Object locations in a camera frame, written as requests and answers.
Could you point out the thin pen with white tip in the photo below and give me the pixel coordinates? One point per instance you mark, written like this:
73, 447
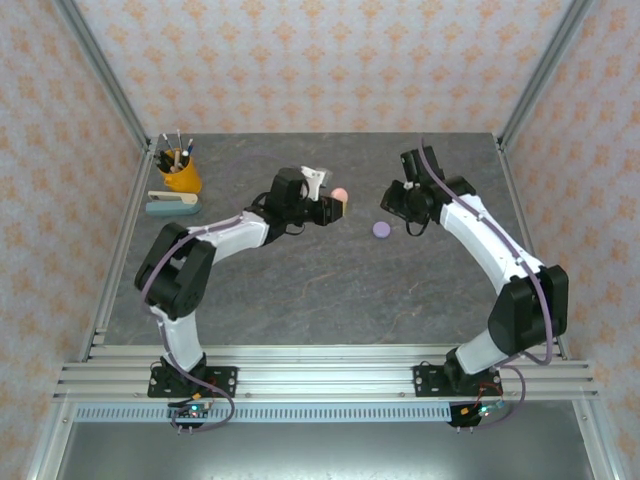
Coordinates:
166, 144
179, 140

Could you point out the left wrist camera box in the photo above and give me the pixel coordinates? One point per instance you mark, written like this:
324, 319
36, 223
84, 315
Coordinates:
315, 180

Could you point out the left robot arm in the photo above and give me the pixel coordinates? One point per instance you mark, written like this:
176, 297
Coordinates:
175, 270

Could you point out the dark pen with white tip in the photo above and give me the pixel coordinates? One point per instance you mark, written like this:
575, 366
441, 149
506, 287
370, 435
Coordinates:
189, 146

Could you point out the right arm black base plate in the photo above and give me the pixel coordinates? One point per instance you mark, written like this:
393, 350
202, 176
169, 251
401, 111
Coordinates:
425, 385

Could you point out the pink earbud charging case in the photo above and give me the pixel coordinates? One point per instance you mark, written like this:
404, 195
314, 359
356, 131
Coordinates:
340, 193

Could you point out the yellow pen cup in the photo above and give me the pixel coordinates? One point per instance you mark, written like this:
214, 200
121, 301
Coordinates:
186, 177

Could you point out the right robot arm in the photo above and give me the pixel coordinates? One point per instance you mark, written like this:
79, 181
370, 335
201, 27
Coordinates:
525, 310

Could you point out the grey sheet metal panel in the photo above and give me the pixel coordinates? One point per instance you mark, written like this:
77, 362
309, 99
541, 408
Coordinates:
325, 455

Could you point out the aluminium front rail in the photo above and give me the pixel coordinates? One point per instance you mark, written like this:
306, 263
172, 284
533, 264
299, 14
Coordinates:
325, 380

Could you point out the beige and teal stapler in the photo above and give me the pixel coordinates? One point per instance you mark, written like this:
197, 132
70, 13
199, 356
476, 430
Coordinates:
170, 209

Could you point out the aluminium frame post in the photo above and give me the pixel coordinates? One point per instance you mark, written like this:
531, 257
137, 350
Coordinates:
102, 67
545, 67

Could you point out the purple earbud charging case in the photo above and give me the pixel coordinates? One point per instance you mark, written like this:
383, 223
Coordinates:
382, 230

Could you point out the aluminium table side rail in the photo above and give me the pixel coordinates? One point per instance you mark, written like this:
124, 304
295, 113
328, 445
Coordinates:
140, 175
511, 175

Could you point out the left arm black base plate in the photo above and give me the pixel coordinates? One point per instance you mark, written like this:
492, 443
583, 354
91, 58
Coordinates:
225, 380

